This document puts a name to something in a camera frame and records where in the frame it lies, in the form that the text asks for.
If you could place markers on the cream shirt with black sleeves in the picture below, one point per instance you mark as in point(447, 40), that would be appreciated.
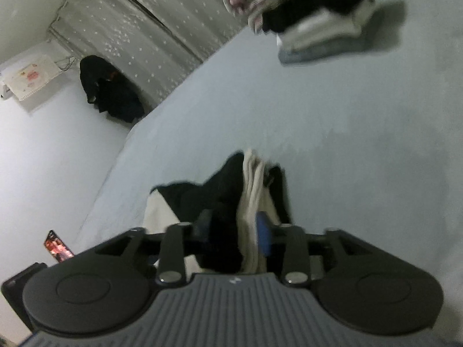
point(224, 191)

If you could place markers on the grey star-patterned curtain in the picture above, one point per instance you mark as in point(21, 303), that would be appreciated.
point(152, 32)

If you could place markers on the smartphone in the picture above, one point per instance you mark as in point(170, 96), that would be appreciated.
point(58, 247)

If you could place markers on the folded white garment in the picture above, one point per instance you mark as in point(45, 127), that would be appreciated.
point(325, 29)

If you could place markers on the dark hanging clothes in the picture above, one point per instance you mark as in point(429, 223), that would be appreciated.
point(112, 94)

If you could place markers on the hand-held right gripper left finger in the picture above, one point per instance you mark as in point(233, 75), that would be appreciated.
point(206, 226)

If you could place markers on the white covered air conditioner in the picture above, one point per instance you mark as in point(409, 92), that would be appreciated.
point(30, 76)

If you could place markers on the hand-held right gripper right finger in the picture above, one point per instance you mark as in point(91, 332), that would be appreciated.
point(262, 233)

